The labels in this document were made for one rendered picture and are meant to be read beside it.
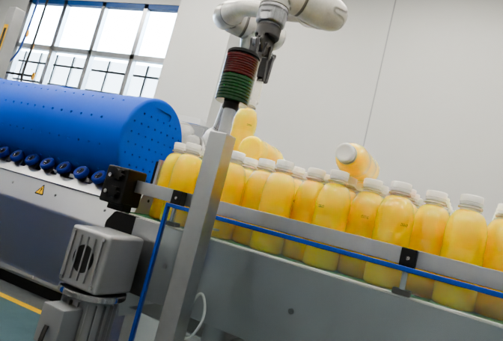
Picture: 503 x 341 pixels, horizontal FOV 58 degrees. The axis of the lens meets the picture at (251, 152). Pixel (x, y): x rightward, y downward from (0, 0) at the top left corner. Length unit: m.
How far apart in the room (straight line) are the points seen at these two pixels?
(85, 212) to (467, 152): 3.18
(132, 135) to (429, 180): 2.95
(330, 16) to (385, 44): 2.83
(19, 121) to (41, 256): 0.44
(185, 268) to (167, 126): 0.69
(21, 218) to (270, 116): 3.08
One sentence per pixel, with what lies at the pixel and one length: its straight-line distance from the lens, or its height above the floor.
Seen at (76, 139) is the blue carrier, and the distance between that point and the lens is 1.41.
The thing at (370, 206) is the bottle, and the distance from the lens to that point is 0.93.
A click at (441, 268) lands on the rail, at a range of 0.85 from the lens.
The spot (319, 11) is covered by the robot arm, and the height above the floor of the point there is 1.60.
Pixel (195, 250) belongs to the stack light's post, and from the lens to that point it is 0.80.
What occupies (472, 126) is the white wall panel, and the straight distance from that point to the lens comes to 4.00.
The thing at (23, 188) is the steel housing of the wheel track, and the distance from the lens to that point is 1.55.
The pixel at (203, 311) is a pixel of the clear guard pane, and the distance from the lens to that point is 0.92.
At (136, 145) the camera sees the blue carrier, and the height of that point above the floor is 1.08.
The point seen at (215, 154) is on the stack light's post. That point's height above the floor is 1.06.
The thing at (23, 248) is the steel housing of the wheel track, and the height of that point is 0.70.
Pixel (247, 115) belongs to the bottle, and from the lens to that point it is 1.28.
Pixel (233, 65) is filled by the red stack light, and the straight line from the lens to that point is 0.83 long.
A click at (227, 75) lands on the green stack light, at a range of 0.83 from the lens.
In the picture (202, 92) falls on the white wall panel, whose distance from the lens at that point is 4.30.
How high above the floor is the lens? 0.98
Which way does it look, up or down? 7 degrees up
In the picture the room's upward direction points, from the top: 14 degrees clockwise
